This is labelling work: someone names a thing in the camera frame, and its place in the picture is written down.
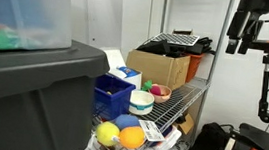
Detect white plastic container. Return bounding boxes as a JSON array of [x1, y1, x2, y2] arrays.
[[152, 123, 183, 150]]

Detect white flat panel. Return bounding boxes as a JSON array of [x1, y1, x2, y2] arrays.
[[98, 45, 129, 73]]

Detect clear plastic tote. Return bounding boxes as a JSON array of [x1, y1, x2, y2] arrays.
[[0, 0, 77, 62]]

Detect white barcode tag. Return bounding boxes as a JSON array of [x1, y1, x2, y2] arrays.
[[136, 119, 168, 144]]

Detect white keyboard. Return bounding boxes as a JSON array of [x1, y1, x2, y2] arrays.
[[150, 30, 201, 49]]

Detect peach bowl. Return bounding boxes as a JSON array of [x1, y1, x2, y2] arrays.
[[147, 83, 174, 106]]

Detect blue soft ball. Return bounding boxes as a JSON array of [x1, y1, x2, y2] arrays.
[[114, 112, 142, 133]]

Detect orange bucket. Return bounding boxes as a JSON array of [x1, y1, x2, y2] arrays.
[[184, 51, 205, 85]]

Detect blue plastic bin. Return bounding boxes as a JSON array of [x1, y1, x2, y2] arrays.
[[91, 72, 138, 124]]

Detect orange soft ball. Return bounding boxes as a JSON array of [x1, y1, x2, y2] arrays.
[[117, 124, 147, 150]]

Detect pink toy fruit green leaves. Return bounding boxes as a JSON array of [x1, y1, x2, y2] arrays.
[[141, 79, 166, 97]]

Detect metal wire shelf rack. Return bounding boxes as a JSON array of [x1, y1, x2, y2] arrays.
[[72, 0, 237, 150]]

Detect small cardboard box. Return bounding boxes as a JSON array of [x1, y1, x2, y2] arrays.
[[172, 111, 197, 137]]

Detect yellow soft ball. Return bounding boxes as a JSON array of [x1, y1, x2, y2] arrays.
[[93, 119, 122, 149]]

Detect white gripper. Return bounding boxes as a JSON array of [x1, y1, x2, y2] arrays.
[[224, 0, 269, 59]]

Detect dark gray storage bin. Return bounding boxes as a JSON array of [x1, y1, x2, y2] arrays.
[[0, 32, 114, 150]]

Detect black backpack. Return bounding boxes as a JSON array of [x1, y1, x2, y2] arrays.
[[189, 119, 230, 150]]

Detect brown cardboard box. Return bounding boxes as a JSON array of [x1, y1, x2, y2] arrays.
[[123, 47, 192, 93]]

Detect white box blue print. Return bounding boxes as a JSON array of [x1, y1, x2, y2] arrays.
[[106, 63, 144, 91]]

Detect white bowl teal band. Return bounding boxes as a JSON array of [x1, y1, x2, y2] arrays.
[[127, 88, 157, 117]]

